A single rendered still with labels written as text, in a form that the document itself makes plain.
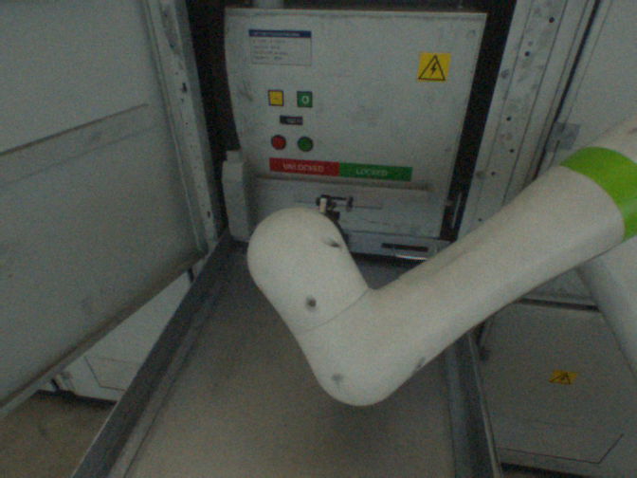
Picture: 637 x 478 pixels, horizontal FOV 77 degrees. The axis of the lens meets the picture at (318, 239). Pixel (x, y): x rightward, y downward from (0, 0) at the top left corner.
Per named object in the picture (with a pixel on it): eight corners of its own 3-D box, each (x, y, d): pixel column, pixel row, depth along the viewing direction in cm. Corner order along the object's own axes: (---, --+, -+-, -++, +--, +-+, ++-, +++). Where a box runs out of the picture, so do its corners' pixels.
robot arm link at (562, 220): (524, 174, 52) (587, 155, 41) (572, 251, 52) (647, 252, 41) (289, 324, 50) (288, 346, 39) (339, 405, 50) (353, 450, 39)
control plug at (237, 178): (250, 238, 90) (241, 167, 80) (229, 236, 91) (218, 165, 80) (260, 219, 96) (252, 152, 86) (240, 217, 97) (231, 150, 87)
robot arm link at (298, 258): (302, 186, 38) (212, 245, 40) (372, 296, 38) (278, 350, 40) (321, 190, 52) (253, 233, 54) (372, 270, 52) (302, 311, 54)
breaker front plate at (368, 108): (436, 245, 95) (485, 18, 67) (242, 227, 101) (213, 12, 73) (436, 242, 96) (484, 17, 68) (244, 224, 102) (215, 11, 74)
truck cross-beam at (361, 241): (445, 261, 97) (449, 241, 94) (233, 240, 104) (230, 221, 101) (443, 248, 101) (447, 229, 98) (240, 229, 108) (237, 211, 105)
